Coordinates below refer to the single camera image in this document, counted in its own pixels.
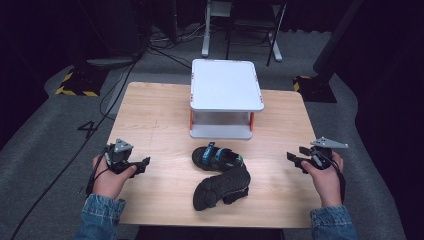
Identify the person's right hand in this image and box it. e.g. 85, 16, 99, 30
300, 151, 345, 208

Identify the black slanted pole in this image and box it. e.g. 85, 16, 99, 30
312, 0, 365, 75

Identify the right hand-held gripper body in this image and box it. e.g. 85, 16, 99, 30
301, 136, 350, 174

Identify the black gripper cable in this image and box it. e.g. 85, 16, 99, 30
324, 153, 347, 205
85, 144, 113, 198

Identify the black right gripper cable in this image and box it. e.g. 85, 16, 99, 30
324, 153, 347, 205

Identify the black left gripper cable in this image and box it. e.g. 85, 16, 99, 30
85, 144, 113, 198

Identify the black sandal with blue straps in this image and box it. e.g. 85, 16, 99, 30
191, 142, 246, 173
192, 163, 252, 212

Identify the white two-tier shoe rack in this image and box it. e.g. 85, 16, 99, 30
189, 58, 265, 141

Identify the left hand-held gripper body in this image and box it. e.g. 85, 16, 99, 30
104, 138, 144, 176

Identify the black folding frame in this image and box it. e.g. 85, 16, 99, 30
225, 2, 288, 67

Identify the white metal stand frame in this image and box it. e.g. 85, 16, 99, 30
201, 0, 284, 63

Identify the black yellow striped stand base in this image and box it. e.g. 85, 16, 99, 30
54, 67, 110, 98
292, 74, 338, 104

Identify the long black floor cable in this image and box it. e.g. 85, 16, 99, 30
9, 49, 148, 240

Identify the person's left hand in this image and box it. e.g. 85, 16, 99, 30
92, 153, 138, 200

